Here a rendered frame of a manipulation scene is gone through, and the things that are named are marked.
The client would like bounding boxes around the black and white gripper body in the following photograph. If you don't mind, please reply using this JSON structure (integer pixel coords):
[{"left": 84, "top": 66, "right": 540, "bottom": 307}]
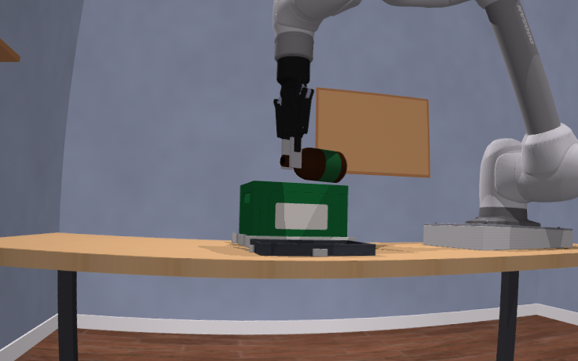
[{"left": 276, "top": 56, "right": 310, "bottom": 104}]

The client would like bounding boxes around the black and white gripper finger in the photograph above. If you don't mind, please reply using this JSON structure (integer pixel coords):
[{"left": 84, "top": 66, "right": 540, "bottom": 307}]
[
  {"left": 273, "top": 90, "right": 291, "bottom": 156},
  {"left": 287, "top": 84, "right": 314, "bottom": 169}
]

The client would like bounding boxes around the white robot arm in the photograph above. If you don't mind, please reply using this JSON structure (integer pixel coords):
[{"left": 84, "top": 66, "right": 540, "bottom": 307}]
[{"left": 273, "top": 0, "right": 578, "bottom": 227}]

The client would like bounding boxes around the green divided crate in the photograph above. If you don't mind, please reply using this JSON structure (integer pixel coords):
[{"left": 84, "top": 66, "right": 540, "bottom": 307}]
[{"left": 239, "top": 180, "right": 348, "bottom": 237}]

